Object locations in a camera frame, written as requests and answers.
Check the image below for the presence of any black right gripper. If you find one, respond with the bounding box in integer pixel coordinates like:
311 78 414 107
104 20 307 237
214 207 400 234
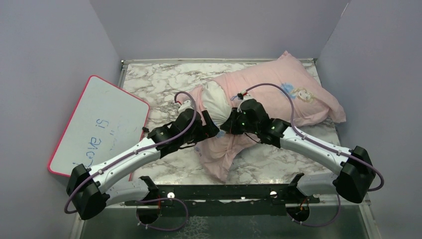
222 106 260 134

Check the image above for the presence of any white pillow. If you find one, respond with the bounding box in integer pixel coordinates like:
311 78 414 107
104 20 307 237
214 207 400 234
201 81 232 128

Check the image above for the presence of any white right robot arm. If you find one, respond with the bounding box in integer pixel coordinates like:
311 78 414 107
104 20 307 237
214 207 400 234
220 99 375 203

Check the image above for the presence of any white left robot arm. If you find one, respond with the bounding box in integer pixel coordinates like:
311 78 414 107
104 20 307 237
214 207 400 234
64 109 219 220

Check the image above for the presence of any pink-framed whiteboard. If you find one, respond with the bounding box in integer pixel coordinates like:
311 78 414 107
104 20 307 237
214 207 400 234
47 75 150 177

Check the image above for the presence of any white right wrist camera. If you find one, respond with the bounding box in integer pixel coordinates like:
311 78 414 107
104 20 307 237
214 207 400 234
237 92 254 101

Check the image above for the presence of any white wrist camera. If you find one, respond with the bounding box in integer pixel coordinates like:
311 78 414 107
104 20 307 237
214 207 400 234
178 100 194 114
237 92 254 101

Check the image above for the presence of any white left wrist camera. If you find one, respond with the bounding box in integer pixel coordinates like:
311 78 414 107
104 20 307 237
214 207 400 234
178 100 194 114

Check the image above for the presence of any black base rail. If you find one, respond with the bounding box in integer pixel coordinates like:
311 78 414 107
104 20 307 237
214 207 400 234
125 184 319 219

